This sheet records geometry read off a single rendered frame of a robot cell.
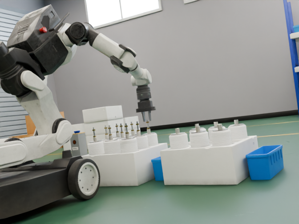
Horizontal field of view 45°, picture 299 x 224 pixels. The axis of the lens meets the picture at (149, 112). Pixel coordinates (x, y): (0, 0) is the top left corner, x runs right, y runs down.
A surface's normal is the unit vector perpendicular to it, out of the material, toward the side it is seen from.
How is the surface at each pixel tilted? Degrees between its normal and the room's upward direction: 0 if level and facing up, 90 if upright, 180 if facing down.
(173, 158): 90
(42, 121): 117
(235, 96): 90
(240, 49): 90
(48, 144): 103
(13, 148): 90
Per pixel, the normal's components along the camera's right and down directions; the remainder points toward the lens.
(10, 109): 0.87, -0.12
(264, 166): -0.54, 0.11
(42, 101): 0.92, 0.27
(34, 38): 0.65, 0.15
